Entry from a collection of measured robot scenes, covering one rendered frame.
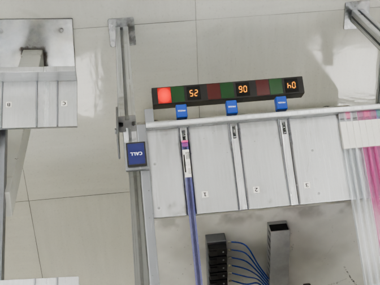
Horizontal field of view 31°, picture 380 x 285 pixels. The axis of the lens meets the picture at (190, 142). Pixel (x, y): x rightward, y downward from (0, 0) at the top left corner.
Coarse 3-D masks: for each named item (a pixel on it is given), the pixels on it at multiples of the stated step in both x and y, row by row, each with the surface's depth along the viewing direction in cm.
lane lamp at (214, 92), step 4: (208, 84) 154; (212, 84) 154; (216, 84) 154; (208, 88) 153; (212, 88) 153; (216, 88) 154; (208, 92) 153; (212, 92) 153; (216, 92) 153; (220, 92) 153; (208, 96) 153; (212, 96) 153; (216, 96) 153; (220, 96) 153
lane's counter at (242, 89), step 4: (236, 84) 154; (240, 84) 154; (244, 84) 154; (248, 84) 154; (236, 88) 154; (240, 88) 154; (244, 88) 154; (248, 88) 154; (236, 92) 154; (240, 92) 154; (244, 92) 154; (248, 92) 154
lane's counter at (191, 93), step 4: (188, 88) 153; (192, 88) 153; (196, 88) 153; (188, 92) 153; (192, 92) 153; (196, 92) 153; (188, 96) 153; (192, 96) 153; (196, 96) 153; (200, 96) 153; (188, 100) 153
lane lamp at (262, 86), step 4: (256, 80) 154; (260, 80) 155; (264, 80) 155; (256, 84) 154; (260, 84) 154; (264, 84) 154; (268, 84) 154; (256, 88) 154; (260, 88) 154; (264, 88) 154; (268, 88) 154; (260, 92) 154; (264, 92) 154; (268, 92) 154
